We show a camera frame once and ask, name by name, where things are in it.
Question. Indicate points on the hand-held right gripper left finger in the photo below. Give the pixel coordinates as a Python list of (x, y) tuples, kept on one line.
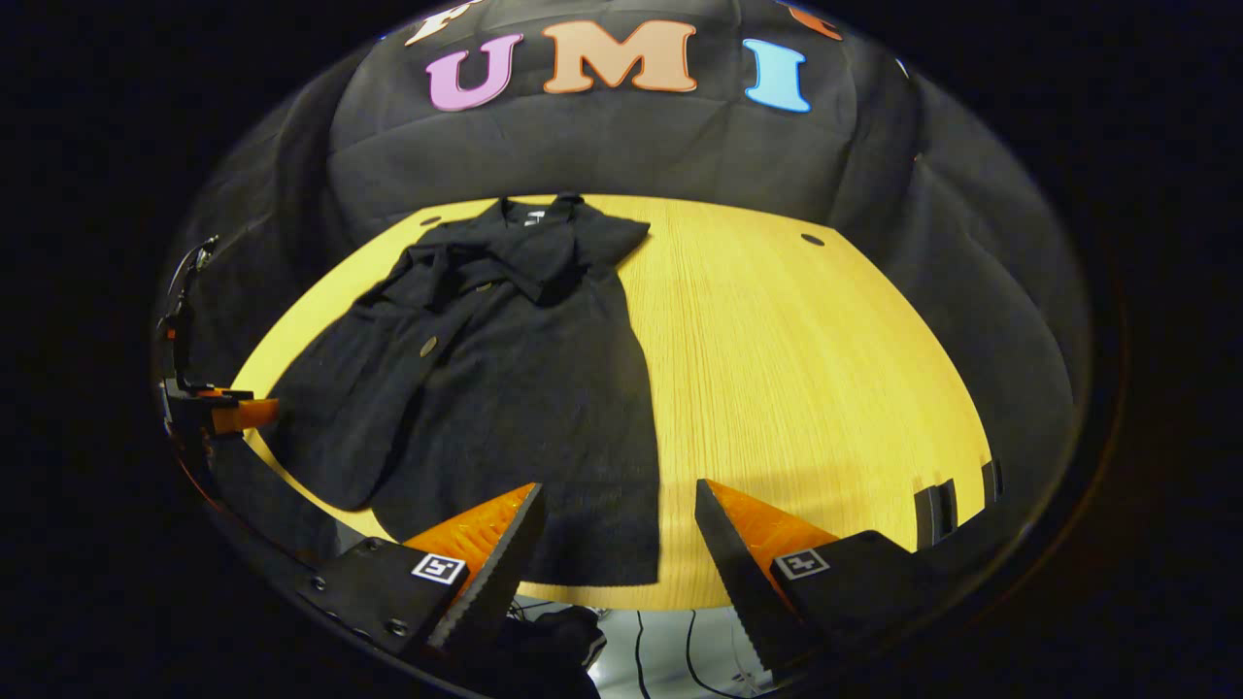
[(495, 573)]

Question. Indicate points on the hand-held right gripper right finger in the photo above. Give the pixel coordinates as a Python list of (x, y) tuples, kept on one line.
[(738, 582)]

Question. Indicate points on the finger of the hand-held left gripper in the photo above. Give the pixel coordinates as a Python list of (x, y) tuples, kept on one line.
[(272, 500), (243, 414)]

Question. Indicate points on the black buttoned coat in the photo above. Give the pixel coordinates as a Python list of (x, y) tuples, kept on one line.
[(524, 388)]

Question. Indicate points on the dark cloth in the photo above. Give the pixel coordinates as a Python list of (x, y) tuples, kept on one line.
[(544, 655)]

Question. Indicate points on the black backdrop cloth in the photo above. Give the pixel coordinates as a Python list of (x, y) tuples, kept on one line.
[(680, 146)]

